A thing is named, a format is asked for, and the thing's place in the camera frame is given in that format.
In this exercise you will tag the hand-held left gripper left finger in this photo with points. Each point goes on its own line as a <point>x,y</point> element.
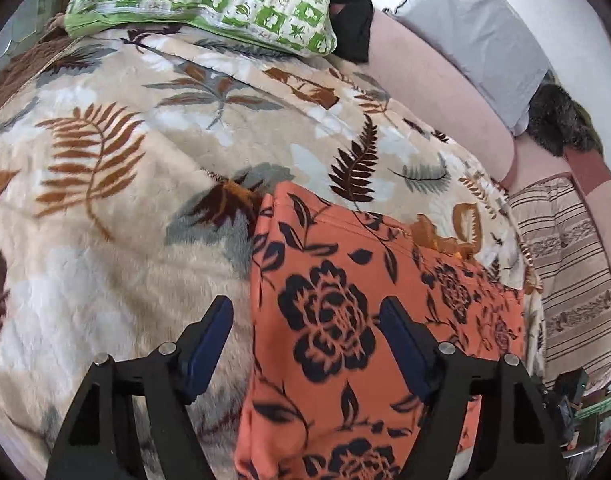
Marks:
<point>208,345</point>

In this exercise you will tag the stained glass window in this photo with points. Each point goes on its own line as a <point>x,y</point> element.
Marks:
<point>22,25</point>

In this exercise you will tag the leaf print fleece blanket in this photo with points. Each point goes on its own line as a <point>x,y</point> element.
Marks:
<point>115,240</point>

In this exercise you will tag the striped floral quilt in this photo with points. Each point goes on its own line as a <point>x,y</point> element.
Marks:
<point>570,270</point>

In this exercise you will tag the orange floral shirt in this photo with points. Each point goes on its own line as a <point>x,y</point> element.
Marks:
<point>345,340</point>

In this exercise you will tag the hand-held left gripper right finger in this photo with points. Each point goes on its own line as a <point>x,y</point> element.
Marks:
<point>405,345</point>

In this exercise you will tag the light blue pillow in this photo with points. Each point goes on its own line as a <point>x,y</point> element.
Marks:
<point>475,25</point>

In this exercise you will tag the pink maroon folded blanket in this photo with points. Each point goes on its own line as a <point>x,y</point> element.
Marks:
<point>590,175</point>

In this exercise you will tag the black garment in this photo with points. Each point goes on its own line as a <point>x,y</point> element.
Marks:
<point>353,15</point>

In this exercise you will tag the pink bolster cushion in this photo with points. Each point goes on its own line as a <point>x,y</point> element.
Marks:
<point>435,90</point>

